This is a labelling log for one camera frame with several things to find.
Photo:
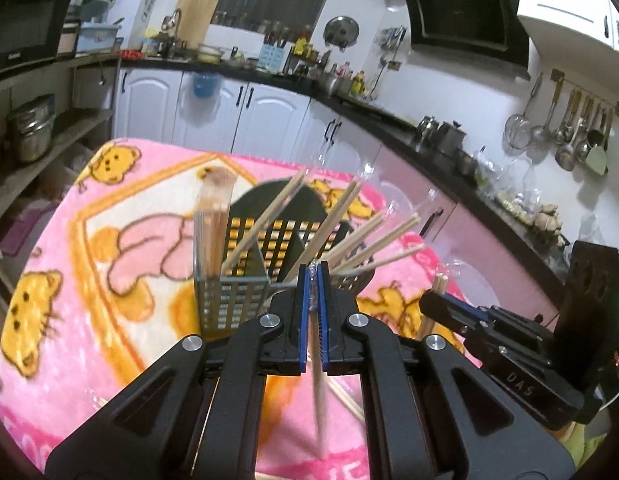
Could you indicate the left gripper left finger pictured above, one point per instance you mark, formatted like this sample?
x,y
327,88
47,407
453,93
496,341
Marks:
x,y
195,412

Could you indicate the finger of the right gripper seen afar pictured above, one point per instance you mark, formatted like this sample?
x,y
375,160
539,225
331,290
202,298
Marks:
x,y
457,315

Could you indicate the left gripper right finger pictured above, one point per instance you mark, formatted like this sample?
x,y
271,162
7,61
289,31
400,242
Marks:
x,y
430,413

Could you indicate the wooden chopstick pair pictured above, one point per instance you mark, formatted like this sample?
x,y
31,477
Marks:
x,y
317,359

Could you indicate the white kitchen cabinets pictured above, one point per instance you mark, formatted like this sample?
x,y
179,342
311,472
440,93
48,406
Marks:
x,y
267,117

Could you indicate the pink cartoon bear blanket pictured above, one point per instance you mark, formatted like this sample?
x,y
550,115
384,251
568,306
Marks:
x,y
107,289

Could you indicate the hanging metal ladle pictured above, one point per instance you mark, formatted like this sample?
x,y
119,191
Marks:
x,y
565,157

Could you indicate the dark green utensil basket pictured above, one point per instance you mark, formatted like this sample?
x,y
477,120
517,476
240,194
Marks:
x,y
224,300

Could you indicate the metal storage shelf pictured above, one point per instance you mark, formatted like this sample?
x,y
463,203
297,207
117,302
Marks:
x,y
71,123

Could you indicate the black range hood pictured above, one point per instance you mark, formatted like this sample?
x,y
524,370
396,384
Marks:
x,y
482,29

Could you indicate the hanging pot lid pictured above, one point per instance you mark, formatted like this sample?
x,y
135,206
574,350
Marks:
x,y
342,32

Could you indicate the light blue knife block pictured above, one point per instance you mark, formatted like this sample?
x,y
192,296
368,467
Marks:
x,y
271,58

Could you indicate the blue hanging bucket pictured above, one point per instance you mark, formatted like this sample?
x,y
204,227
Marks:
x,y
206,85

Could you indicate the stainless steel pot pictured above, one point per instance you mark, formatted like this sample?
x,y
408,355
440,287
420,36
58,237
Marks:
x,y
30,128

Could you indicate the light blue storage box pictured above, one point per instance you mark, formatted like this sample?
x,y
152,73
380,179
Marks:
x,y
96,37

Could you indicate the wooden cutting board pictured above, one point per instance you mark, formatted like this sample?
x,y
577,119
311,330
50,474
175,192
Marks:
x,y
195,17

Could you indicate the black microwave oven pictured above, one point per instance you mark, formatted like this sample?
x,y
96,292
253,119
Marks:
x,y
30,30

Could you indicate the hanging wire skimmer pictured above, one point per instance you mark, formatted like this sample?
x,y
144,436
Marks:
x,y
517,131

